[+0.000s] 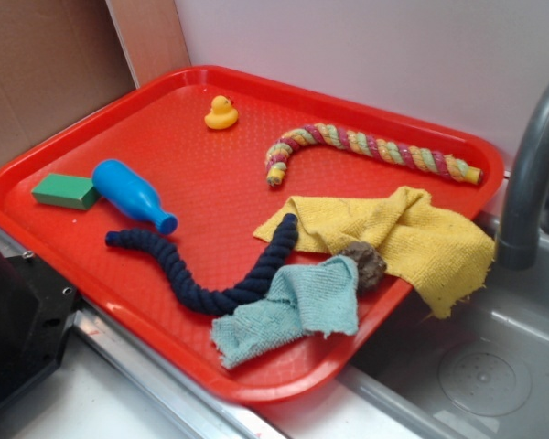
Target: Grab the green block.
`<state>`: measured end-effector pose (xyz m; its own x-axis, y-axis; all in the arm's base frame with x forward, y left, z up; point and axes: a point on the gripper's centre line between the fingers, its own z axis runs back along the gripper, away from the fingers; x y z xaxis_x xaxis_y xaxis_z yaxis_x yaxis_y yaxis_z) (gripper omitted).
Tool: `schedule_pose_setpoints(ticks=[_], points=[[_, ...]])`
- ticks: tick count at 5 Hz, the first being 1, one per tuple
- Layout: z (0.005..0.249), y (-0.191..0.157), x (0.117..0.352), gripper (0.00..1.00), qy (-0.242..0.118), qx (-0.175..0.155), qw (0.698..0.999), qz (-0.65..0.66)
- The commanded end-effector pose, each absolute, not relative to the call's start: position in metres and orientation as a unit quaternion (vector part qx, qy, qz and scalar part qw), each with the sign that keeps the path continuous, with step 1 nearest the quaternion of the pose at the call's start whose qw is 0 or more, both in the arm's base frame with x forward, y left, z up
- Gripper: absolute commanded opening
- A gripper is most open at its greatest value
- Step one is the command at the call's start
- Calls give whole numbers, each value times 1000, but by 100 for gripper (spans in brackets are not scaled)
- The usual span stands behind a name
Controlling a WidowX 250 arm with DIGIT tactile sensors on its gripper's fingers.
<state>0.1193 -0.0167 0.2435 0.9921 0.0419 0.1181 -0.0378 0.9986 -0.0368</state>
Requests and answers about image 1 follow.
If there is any light blue cloth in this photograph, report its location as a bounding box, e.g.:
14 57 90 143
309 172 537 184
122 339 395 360
210 256 359 369

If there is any red plastic tray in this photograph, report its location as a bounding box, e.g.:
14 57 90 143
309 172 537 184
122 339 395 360
0 67 504 405

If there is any brown lumpy ball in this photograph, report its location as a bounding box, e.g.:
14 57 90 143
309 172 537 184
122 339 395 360
339 242 387 295

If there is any navy blue twisted rope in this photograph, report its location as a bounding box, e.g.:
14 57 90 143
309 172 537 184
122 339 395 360
104 212 299 317

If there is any brown cardboard panel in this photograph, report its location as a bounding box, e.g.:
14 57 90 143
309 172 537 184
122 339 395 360
0 1 135 167

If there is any yellow cloth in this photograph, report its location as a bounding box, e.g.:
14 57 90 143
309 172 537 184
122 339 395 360
253 187 495 319

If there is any blue plastic bottle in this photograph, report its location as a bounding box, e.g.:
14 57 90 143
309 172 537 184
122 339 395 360
91 159 178 235

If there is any grey toy faucet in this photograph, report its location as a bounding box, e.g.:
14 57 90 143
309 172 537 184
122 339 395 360
496 85 549 270

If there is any green rectangular block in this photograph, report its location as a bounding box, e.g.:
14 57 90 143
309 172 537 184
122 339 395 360
31 174 102 210

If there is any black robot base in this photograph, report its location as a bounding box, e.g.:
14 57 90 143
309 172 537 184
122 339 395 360
0 252 78 410

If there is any grey toy sink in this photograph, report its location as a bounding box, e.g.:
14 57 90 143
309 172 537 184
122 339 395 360
340 209 549 439

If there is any multicolour twisted rope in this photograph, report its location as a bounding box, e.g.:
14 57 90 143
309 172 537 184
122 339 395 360
264 122 484 189

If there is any yellow rubber duck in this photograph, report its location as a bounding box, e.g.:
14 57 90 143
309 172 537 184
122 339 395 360
204 95 239 130

